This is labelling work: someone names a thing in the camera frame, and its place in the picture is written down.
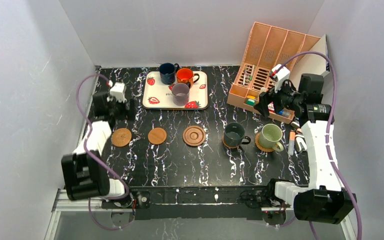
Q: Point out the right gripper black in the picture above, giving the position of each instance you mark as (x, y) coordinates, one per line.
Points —
(268, 100)

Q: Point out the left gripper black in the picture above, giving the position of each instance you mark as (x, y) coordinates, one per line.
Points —
(125, 108)

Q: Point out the light green mug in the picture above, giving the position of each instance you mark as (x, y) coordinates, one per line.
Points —
(270, 138)

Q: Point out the orange mug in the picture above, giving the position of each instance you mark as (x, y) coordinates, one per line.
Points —
(187, 76)

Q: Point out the dark ringed wooden coaster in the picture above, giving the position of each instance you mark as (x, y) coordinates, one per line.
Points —
(194, 135)

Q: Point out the dark green mug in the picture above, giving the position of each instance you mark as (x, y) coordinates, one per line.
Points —
(235, 134)

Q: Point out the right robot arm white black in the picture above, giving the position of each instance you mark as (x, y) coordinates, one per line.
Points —
(325, 199)

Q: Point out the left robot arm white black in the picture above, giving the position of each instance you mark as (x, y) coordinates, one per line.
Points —
(85, 174)

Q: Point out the cork coaster far left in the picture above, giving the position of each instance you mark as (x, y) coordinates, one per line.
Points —
(121, 137)

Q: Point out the smooth wooden coaster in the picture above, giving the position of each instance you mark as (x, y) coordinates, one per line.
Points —
(157, 136)

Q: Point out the woven rattan coaster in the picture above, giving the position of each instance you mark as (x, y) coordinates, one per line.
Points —
(258, 145)

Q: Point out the orange round coaster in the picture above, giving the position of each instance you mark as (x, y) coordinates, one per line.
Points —
(228, 146)

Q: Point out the white binder folder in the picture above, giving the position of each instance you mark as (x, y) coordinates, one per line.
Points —
(312, 63)

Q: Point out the blue small bottle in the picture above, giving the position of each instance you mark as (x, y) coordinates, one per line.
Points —
(284, 113)

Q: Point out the white strawberry tray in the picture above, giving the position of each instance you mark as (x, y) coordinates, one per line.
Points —
(157, 95)

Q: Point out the pink desk file organizer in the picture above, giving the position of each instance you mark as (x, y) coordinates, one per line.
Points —
(267, 46)

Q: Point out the white stapler tool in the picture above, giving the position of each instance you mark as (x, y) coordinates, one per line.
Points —
(300, 143)

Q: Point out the green yellow eraser block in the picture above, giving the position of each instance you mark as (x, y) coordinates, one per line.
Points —
(250, 100)

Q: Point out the white marker pen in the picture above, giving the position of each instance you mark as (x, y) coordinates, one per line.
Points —
(291, 143)

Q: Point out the navy blue mug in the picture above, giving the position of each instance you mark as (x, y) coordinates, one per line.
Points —
(167, 72)

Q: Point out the lilac mug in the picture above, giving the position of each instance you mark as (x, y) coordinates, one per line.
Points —
(180, 94)

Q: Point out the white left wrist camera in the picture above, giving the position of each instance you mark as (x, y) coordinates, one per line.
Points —
(118, 91)

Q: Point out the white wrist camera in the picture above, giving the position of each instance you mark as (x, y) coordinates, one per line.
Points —
(279, 74)
(118, 91)

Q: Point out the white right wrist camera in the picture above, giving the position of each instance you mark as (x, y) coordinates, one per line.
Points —
(279, 74)

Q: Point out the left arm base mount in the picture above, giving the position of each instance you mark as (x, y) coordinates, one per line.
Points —
(124, 211)

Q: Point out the aluminium front rail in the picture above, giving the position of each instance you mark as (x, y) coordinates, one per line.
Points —
(171, 202)

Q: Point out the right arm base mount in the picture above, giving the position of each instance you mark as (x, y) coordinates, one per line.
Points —
(274, 211)

